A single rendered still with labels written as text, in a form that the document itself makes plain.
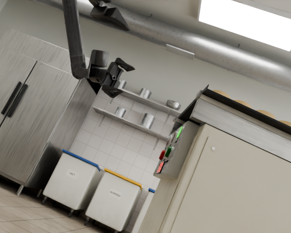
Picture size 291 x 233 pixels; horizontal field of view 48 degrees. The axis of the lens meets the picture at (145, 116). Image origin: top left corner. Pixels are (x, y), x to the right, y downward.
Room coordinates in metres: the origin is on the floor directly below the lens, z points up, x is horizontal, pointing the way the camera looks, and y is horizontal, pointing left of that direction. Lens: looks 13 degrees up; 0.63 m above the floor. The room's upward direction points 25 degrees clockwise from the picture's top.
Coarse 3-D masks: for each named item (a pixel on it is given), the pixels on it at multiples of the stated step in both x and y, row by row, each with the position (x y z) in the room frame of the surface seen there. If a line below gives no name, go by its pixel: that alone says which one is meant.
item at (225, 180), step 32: (192, 160) 0.70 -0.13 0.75; (224, 160) 0.70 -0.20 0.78; (256, 160) 0.70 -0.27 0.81; (288, 160) 0.71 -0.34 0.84; (160, 192) 0.91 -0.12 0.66; (192, 192) 0.70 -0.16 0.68; (224, 192) 0.70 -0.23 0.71; (256, 192) 0.70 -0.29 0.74; (288, 192) 0.71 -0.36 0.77; (160, 224) 0.73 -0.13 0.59; (192, 224) 0.70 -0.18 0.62; (224, 224) 0.70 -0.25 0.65; (256, 224) 0.70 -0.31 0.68; (288, 224) 0.71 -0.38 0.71
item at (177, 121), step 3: (174, 117) 1.03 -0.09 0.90; (174, 120) 1.01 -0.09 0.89; (177, 120) 1.00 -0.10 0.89; (180, 120) 1.00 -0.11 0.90; (174, 123) 1.01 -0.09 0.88; (177, 123) 1.00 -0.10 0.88; (180, 123) 1.00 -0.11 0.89; (183, 123) 1.00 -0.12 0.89; (174, 126) 1.00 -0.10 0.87; (177, 126) 1.00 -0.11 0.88; (180, 126) 1.00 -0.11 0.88; (171, 129) 1.01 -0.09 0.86; (174, 129) 1.00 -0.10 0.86; (171, 132) 1.00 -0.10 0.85
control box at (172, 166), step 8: (184, 128) 0.76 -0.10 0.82; (192, 128) 0.75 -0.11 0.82; (184, 136) 0.75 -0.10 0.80; (192, 136) 0.75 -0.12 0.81; (168, 144) 0.93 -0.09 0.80; (176, 144) 0.77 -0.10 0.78; (184, 144) 0.75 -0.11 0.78; (176, 152) 0.75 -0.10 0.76; (184, 152) 0.75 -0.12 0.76; (160, 160) 0.95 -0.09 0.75; (168, 160) 0.79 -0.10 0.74; (176, 160) 0.75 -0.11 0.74; (184, 160) 0.75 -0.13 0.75; (160, 168) 0.86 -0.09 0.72; (168, 168) 0.75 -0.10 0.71; (176, 168) 0.75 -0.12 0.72; (160, 176) 0.89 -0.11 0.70; (168, 176) 0.79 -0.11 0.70; (176, 176) 0.75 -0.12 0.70
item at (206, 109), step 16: (192, 112) 0.73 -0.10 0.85; (208, 112) 0.71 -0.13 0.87; (224, 112) 0.71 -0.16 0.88; (240, 112) 0.71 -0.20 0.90; (224, 128) 0.71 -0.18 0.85; (240, 128) 0.71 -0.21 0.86; (256, 128) 0.71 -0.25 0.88; (272, 128) 0.71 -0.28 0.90; (256, 144) 0.72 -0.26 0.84; (272, 144) 0.72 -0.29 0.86; (288, 144) 0.72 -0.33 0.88
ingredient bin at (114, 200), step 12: (108, 180) 4.36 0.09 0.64; (120, 180) 4.34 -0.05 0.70; (132, 180) 4.29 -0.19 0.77; (96, 192) 4.38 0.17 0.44; (108, 192) 4.35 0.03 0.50; (120, 192) 4.32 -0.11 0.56; (132, 192) 4.30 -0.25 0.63; (96, 204) 4.36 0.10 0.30; (108, 204) 4.34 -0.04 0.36; (120, 204) 4.31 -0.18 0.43; (132, 204) 4.31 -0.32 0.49; (96, 216) 4.35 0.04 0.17; (108, 216) 4.33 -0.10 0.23; (120, 216) 4.30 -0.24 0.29; (120, 228) 4.30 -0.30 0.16
